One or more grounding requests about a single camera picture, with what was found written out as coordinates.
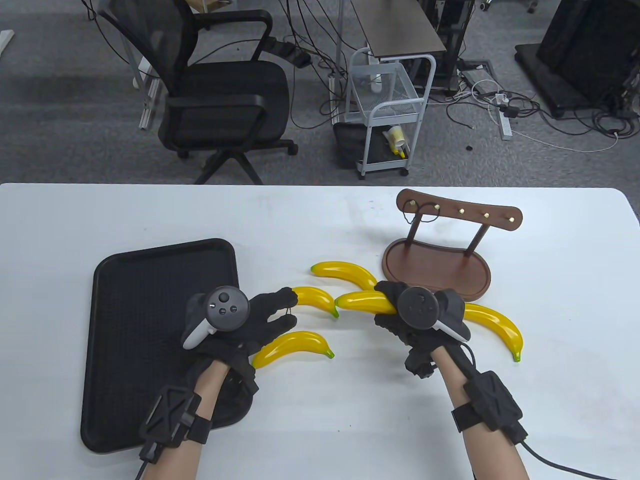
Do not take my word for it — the grey floor socket plate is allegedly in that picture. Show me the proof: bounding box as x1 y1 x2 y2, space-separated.
460 67 497 97

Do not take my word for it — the aluminium frame bar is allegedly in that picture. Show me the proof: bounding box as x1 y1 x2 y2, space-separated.
139 55 163 132

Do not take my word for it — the black desk frame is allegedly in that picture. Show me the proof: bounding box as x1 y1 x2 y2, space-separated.
419 0 476 97

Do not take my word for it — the white wire rolling cart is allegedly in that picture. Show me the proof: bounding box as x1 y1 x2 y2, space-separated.
346 47 437 180

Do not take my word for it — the grey black handheld controller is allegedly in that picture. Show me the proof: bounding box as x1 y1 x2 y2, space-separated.
181 285 250 351
396 286 472 343

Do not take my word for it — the person's left hand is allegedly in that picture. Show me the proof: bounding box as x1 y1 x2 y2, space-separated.
190 286 300 373

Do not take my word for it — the black floor bin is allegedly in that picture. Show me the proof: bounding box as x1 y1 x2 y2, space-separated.
333 121 368 170

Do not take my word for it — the person's left forearm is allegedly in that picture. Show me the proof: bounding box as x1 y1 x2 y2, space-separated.
142 361 235 480

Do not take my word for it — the black wrist tracker module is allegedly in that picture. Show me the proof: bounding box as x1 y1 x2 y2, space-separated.
138 385 213 463
451 371 529 445

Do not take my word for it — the brown wooden hook stand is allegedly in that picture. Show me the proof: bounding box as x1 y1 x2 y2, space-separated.
382 188 524 304

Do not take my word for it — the black mesh office chair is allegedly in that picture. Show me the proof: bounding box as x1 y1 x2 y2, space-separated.
95 0 300 186

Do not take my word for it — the dark grey side desk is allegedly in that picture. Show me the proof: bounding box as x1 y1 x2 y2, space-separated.
350 0 447 60

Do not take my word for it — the yellow plastic banana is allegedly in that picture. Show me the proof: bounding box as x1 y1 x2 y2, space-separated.
334 289 401 316
462 302 525 363
310 261 379 292
251 330 336 371
291 286 340 319

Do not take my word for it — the black equipment stand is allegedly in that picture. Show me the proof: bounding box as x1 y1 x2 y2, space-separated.
515 0 640 119

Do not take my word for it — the person's right forearm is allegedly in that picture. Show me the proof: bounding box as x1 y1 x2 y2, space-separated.
431 346 531 480

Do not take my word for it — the person's right hand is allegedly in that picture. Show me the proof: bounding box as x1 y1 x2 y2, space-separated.
372 281 471 360

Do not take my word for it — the black plastic tray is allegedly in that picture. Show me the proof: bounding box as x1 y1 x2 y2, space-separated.
80 238 254 455

